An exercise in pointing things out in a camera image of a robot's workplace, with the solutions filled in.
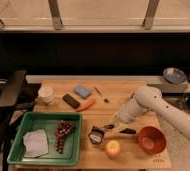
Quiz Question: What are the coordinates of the green plastic tray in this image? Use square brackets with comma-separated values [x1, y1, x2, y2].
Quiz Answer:
[7, 112, 82, 167]

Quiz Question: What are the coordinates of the white cloth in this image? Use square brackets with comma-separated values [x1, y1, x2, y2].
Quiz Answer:
[23, 129, 48, 157]

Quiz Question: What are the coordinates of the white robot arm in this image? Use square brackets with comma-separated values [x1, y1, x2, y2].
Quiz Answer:
[89, 86, 190, 144]

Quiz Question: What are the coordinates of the red grapes bunch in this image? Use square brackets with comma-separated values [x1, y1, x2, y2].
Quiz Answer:
[55, 120, 76, 154]

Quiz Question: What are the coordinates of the orange bowl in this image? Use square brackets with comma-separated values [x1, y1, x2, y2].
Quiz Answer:
[138, 126, 166, 154]

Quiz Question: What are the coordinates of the black rectangular block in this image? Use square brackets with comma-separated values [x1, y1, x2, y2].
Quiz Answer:
[62, 94, 80, 109]

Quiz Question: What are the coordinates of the blue sponge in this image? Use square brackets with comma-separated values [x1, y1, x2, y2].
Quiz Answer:
[74, 85, 91, 99]

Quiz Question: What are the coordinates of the white cup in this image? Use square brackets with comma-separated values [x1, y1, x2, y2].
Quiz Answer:
[38, 86, 54, 104]

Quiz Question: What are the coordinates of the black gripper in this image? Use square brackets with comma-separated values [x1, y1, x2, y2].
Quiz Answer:
[88, 125, 114, 144]

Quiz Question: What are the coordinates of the metal plate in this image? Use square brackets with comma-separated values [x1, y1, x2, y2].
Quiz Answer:
[163, 67, 187, 84]

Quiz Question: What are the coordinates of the yellow red apple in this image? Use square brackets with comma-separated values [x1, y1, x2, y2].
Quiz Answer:
[105, 140, 121, 159]

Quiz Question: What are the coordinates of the black chair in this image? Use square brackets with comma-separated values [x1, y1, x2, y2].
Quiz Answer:
[0, 69, 39, 164]

